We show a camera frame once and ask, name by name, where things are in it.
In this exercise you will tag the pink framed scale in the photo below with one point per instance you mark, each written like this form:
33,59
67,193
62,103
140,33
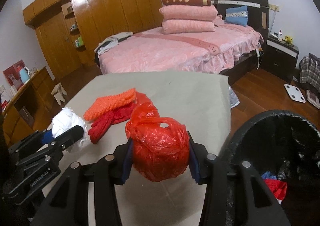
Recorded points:
313,99

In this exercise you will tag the plaid shirt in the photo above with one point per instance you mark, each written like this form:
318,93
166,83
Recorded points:
309,71

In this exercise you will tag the white lotion bottle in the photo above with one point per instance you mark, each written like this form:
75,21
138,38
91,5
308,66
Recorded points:
280,35

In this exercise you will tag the blue electric kettle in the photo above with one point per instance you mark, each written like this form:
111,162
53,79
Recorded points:
24,74

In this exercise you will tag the red knit gloves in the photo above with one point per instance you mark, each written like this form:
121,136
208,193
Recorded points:
101,125

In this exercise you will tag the pink pillow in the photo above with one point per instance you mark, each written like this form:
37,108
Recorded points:
176,26
200,13

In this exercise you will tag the red plastic bag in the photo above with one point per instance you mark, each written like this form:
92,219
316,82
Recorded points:
160,144

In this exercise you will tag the orange knitted cloth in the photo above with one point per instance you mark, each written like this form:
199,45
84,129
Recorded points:
107,103

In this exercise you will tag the blue cushion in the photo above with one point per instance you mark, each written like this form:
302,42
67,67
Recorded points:
238,16

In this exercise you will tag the yellow plush toy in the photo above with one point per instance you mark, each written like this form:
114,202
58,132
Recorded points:
288,40

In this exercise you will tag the white bathroom scale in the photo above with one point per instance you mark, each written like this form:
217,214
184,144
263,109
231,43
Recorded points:
294,93

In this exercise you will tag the pink bed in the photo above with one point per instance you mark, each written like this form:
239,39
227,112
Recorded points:
208,52

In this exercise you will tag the lower pink pillow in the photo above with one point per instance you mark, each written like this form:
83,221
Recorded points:
176,26

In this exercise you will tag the upper pink pillow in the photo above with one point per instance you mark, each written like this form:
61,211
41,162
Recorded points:
200,13

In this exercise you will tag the white plastic bag ball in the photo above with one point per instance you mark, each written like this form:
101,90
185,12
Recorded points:
65,120

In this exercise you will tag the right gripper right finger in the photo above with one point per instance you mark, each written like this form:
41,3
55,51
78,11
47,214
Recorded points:
197,164

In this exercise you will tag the black nightstand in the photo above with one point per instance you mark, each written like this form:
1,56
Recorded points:
279,58

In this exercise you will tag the brown dotted bolster pillow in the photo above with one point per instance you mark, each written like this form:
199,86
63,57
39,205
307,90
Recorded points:
187,2

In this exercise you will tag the wooden side cabinet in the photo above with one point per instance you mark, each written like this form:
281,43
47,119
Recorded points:
31,109

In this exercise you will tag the black headboard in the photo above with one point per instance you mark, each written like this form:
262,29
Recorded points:
258,12

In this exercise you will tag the black trash bin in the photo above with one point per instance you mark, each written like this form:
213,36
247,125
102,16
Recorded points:
286,145

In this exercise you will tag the white small stool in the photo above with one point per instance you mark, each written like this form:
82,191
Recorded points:
59,93

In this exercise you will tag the wooden wardrobe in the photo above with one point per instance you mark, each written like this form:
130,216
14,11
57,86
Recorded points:
68,31

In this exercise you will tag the clothes pile on bed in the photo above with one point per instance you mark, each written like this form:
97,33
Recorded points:
109,43

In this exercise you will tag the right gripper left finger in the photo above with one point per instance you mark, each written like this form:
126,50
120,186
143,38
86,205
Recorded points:
127,162

